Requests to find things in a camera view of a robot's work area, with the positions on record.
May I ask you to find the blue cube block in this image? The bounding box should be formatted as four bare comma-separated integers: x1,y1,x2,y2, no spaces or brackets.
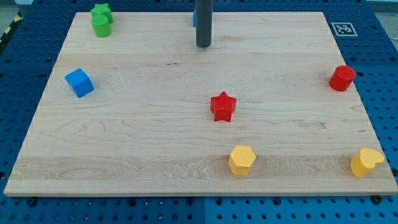
65,68,94,98

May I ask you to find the green star block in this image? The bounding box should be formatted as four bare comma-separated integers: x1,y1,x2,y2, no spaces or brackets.
90,3,114,24

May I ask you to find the green cylinder block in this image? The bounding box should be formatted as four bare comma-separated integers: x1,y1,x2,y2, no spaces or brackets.
91,15,111,38

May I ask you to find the yellow hexagon block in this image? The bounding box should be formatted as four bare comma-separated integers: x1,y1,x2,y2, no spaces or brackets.
228,145,256,176

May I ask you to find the wooden board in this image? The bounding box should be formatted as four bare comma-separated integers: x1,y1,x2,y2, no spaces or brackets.
4,12,397,197

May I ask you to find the white fiducial marker tag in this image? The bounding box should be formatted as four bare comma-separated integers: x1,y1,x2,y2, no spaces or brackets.
331,22,358,37

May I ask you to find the blue block behind rod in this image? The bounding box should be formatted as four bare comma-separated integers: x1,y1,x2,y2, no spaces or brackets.
193,9,197,27

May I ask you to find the yellow heart block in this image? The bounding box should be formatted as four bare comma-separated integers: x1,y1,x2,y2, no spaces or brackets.
350,148,384,178

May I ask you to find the red star block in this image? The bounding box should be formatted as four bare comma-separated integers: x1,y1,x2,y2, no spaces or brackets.
210,91,237,122

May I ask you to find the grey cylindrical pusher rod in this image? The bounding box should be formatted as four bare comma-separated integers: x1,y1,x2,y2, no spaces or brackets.
195,0,213,48

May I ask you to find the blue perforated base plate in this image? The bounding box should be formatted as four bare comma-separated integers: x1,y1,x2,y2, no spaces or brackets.
1,0,397,223

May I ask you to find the red cylinder block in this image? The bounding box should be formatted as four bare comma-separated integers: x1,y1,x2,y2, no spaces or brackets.
329,65,356,91

